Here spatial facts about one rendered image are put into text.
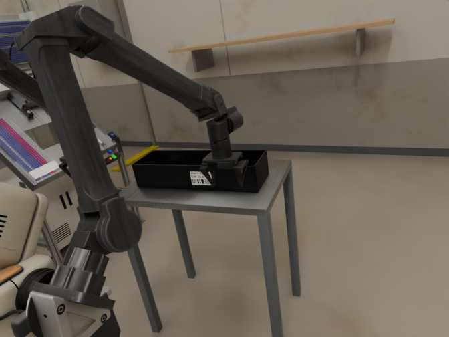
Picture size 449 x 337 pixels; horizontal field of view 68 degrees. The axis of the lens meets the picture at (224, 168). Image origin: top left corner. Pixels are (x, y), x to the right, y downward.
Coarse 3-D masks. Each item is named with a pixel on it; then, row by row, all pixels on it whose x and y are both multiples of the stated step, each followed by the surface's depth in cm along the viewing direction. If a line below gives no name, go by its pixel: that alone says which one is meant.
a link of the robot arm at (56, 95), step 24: (48, 24) 55; (72, 24) 58; (24, 48) 56; (48, 48) 55; (72, 48) 64; (48, 72) 55; (72, 72) 58; (48, 96) 56; (72, 96) 58; (72, 120) 57; (72, 144) 57; (96, 144) 60; (72, 168) 58; (96, 168) 59; (96, 192) 58; (120, 216) 59; (120, 240) 59
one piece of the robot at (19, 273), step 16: (32, 256) 61; (48, 256) 62; (0, 272) 56; (16, 272) 56; (32, 272) 57; (48, 272) 57; (0, 288) 53; (16, 288) 55; (0, 304) 52; (16, 304) 55; (0, 320) 52; (0, 336) 52; (32, 336) 64
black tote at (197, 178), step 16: (144, 160) 154; (160, 160) 161; (176, 160) 157; (192, 160) 154; (240, 160) 145; (256, 160) 142; (144, 176) 146; (160, 176) 143; (176, 176) 140; (192, 176) 137; (224, 176) 131; (256, 176) 126; (256, 192) 129
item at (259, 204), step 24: (288, 168) 148; (120, 192) 148; (144, 192) 145; (168, 192) 141; (192, 192) 138; (216, 192) 134; (240, 192) 131; (264, 192) 128; (288, 192) 157; (264, 216) 118; (288, 216) 163; (264, 240) 122; (288, 240) 169; (192, 264) 206; (264, 264) 127; (144, 288) 161
